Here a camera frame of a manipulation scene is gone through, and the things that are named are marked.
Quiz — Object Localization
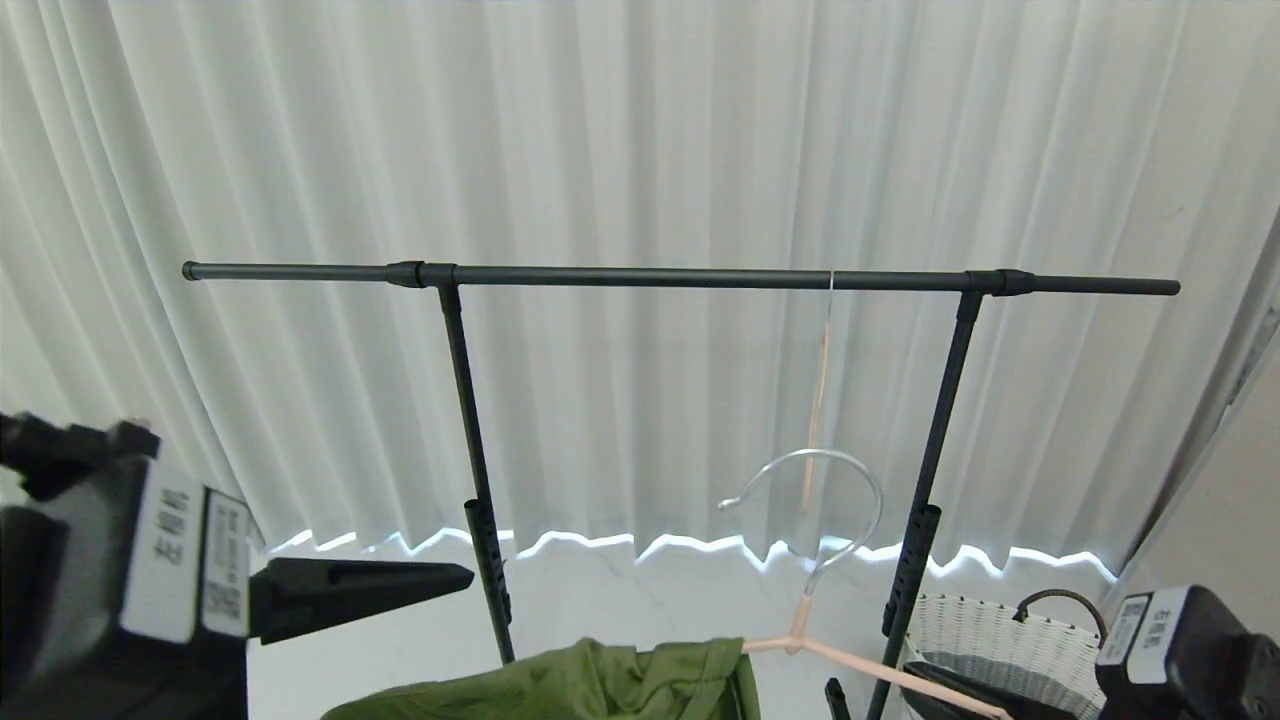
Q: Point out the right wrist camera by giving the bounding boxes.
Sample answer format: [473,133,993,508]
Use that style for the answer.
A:
[1095,585,1280,720]

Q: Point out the pink clothes hanger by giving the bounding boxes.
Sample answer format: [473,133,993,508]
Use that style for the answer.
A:
[718,448,1013,720]
[800,272,836,516]

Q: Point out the green printed shirt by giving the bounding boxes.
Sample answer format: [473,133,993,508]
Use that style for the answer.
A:
[320,637,761,720]

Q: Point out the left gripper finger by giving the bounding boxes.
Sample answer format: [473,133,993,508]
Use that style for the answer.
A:
[250,558,476,646]

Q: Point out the black clothes rack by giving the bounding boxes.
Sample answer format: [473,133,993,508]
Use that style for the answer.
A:
[182,260,1181,720]

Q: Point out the white laundry basket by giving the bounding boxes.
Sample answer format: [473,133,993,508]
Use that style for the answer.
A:
[905,588,1111,720]

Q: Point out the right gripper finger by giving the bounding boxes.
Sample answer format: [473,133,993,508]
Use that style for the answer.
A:
[905,660,1079,720]
[900,692,986,720]

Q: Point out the white curtain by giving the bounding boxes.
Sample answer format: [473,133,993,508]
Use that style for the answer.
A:
[0,0,1280,586]

